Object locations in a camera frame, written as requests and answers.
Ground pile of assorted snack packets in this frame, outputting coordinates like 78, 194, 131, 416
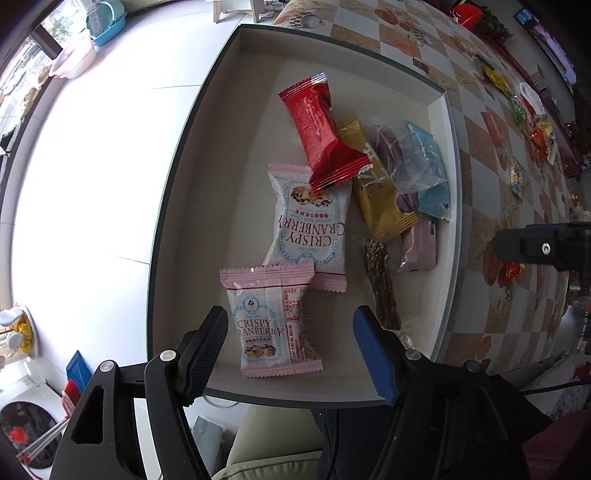
480, 65, 578, 176

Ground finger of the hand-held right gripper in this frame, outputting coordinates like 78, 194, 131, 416
491, 223, 591, 273

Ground pink plastic basin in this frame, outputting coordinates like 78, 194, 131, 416
48, 34, 98, 79

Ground light blue snack packet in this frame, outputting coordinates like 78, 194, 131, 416
405, 121, 453, 223

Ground white and yellow toy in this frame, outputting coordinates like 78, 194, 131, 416
0, 302, 35, 358

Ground blue white snack packet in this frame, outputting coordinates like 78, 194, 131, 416
508, 157, 527, 201

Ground red bowl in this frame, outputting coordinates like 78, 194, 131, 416
450, 0, 485, 31

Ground blue plastic item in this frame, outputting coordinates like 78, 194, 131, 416
66, 351, 93, 393

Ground glossy red snack packet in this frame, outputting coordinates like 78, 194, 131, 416
278, 72, 376, 193

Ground person's maroon clothing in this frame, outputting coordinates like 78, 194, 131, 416
522, 411, 591, 480

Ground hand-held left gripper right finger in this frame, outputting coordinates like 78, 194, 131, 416
353, 305, 527, 480

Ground person's dark clothing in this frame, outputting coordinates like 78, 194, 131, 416
311, 406, 555, 480

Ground red plastic item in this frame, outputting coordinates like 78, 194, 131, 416
62, 381, 84, 411

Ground red gold-print snack packet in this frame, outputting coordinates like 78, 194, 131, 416
489, 261, 525, 284

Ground round black object red mark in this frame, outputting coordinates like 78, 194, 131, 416
0, 401, 58, 469

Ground television screen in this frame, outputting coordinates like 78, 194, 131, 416
515, 7, 578, 84

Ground gold snack packet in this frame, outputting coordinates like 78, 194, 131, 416
336, 116, 420, 241

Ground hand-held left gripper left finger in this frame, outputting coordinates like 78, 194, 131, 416
48, 305, 229, 480

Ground blue plastic basin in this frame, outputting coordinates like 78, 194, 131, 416
88, 0, 127, 47

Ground small pink white snack packet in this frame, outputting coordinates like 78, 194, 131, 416
219, 261, 324, 379

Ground beige chair seat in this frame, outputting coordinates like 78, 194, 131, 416
226, 406, 324, 480

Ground black cable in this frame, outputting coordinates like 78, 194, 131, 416
522, 367, 591, 397

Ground white wooden stool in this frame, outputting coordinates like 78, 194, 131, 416
212, 0, 278, 24

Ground checked tablecloth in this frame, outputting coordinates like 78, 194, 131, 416
272, 0, 591, 374

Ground large pink white snack packet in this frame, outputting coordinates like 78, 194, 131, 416
262, 162, 352, 293

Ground clear plastic rods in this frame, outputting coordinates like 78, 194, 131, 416
16, 418, 70, 467

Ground clear snack packet purple filling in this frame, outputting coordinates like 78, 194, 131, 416
372, 121, 450, 217

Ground dark brown stick snack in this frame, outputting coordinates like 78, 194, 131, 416
362, 237, 416, 347

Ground pink stick snack packet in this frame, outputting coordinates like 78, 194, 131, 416
398, 216, 438, 272

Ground grey rectangular tray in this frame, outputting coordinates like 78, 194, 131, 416
147, 23, 462, 409

